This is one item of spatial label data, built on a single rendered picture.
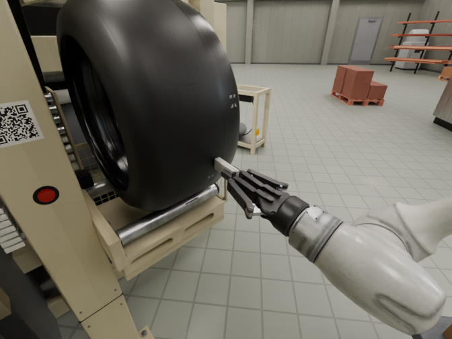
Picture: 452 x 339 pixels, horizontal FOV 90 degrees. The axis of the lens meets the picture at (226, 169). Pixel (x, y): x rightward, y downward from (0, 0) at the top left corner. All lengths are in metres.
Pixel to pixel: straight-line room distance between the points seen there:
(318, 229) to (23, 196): 0.57
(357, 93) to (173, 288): 5.43
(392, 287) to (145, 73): 0.49
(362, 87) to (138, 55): 5.77
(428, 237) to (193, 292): 1.31
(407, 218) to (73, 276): 0.79
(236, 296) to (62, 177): 1.23
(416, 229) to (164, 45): 0.55
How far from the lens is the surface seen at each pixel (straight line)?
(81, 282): 0.81
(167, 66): 0.46
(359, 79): 5.99
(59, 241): 0.70
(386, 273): 0.40
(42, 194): 0.62
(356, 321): 1.67
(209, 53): 0.53
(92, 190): 0.89
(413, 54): 14.12
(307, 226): 0.41
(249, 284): 1.62
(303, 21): 14.50
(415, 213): 0.53
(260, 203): 0.45
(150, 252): 0.73
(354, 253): 0.40
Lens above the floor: 1.36
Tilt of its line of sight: 30 degrees down
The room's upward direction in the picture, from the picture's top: straight up
